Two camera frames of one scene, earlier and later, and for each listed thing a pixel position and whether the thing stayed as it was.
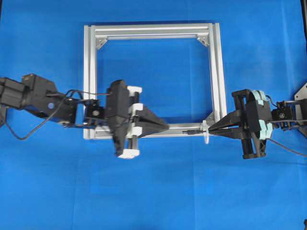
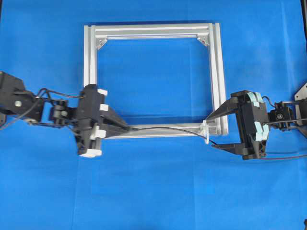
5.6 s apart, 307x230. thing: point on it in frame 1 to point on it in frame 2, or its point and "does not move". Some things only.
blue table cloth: [54, 179] does not move
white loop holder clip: [204, 127] does not move
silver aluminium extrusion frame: [212, 30] does not move
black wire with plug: [199, 132] to [209, 140]
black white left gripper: [123, 103] to [89, 131]
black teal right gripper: [255, 106] to [253, 117]
